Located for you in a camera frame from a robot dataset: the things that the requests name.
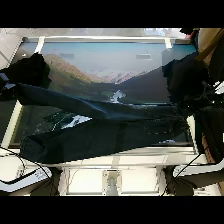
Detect blue jeans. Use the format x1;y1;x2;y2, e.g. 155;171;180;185
0;82;195;165

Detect black cable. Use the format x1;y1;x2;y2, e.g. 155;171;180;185
161;146;209;197
0;146;53;186

